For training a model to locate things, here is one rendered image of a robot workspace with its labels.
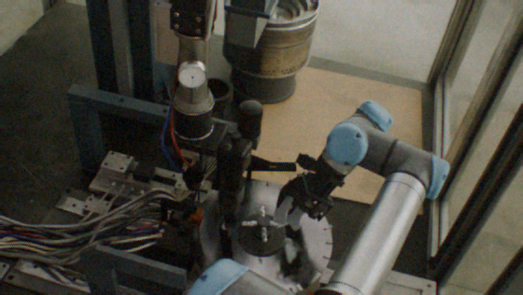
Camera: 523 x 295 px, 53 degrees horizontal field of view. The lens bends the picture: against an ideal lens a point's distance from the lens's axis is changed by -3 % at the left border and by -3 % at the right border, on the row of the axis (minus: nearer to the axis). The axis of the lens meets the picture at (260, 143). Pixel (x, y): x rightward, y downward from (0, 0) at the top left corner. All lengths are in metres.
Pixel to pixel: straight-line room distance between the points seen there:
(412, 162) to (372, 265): 0.22
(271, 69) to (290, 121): 0.20
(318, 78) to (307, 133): 0.30
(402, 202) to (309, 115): 1.00
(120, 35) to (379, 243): 1.04
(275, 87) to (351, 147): 0.90
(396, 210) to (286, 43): 0.90
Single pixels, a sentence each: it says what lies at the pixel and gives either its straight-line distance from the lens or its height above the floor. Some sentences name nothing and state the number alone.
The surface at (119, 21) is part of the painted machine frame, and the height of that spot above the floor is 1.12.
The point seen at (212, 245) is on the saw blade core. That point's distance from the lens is 1.24.
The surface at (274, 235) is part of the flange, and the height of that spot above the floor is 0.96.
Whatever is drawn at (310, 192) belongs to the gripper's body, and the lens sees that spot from 1.12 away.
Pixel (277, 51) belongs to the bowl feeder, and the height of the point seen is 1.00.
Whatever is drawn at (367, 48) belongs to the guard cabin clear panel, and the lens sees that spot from 2.14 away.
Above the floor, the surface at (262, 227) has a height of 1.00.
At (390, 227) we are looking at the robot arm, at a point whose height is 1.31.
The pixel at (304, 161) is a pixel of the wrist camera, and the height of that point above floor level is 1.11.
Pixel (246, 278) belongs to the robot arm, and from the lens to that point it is 0.77.
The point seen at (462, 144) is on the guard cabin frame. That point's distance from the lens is 1.51.
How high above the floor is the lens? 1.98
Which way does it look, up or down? 45 degrees down
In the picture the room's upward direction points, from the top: 7 degrees clockwise
